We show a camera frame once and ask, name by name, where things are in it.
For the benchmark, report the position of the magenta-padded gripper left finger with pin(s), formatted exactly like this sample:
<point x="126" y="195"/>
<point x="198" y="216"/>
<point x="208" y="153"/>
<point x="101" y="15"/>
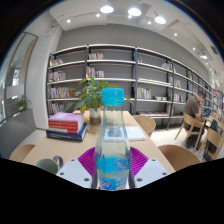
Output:
<point x="76" y="171"/>

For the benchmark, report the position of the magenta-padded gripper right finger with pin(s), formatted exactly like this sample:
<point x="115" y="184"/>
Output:
<point x="150" y="171"/>

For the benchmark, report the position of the clear bottle with blue cap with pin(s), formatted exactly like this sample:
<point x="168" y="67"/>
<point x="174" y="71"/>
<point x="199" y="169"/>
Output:
<point x="113" y="146"/>

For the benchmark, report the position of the grey-green patterned mug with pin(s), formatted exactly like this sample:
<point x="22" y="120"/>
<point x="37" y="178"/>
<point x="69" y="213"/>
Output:
<point x="46" y="165"/>

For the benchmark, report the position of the round-backed wooden chair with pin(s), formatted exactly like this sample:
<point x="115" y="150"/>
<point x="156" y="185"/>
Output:
<point x="145" y="123"/>
<point x="21" y="152"/>
<point x="180" y="156"/>

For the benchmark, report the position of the dark blue book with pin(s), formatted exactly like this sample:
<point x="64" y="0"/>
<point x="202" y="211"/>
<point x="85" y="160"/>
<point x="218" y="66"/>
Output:
<point x="65" y="135"/>

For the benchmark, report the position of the red book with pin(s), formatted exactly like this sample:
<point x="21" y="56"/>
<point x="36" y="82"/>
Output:
<point x="63" y="126"/>

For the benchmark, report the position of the pink book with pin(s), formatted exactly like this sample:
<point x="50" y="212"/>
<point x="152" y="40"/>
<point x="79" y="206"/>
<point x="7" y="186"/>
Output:
<point x="65" y="116"/>

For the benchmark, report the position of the slatted wooden chair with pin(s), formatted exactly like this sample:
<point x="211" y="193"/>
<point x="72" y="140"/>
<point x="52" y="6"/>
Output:
<point x="213" y="138"/>
<point x="190" y="121"/>

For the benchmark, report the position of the black backpack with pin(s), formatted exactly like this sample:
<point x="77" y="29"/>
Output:
<point x="212" y="143"/>

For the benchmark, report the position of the person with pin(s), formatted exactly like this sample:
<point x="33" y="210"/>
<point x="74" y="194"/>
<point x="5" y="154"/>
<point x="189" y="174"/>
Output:
<point x="192" y="108"/>

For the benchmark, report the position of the green potted plant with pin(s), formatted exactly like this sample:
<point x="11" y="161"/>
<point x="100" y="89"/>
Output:
<point x="91" y="95"/>

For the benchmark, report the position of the small leafy plant by window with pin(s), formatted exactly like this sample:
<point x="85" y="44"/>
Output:
<point x="22" y="103"/>

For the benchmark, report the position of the grey shelf unit with books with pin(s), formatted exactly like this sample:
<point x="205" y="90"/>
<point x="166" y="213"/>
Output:
<point x="113" y="70"/>

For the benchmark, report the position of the round ceiling lights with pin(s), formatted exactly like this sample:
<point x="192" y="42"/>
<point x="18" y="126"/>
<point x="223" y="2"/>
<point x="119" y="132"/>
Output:
<point x="134" y="12"/>

